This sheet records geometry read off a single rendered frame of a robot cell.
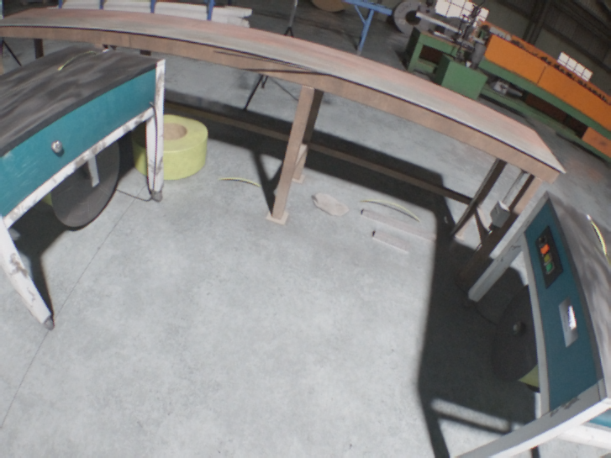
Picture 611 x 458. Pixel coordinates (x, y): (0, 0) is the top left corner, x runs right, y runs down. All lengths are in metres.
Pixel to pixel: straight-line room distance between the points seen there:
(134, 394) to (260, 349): 0.49
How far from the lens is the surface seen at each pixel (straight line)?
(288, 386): 1.27
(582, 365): 0.97
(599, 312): 1.06
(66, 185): 1.50
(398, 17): 11.71
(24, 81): 1.44
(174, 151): 1.85
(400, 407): 1.38
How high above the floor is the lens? 1.16
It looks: 42 degrees down
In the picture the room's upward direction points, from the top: 18 degrees clockwise
